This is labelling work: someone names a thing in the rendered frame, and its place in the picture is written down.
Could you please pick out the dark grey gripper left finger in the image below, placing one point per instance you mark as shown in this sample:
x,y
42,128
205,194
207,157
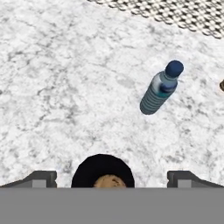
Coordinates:
x,y
43,178

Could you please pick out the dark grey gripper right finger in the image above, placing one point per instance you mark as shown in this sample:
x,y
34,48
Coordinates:
x,y
180,178

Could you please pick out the black bottle with cork stopper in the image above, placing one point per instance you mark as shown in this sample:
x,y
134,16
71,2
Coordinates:
x,y
100,170

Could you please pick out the plastic bottle with blue cap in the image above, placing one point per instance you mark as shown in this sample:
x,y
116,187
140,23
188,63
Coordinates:
x,y
160,87

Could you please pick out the brown bottle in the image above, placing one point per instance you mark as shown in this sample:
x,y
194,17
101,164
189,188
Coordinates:
x,y
222,85

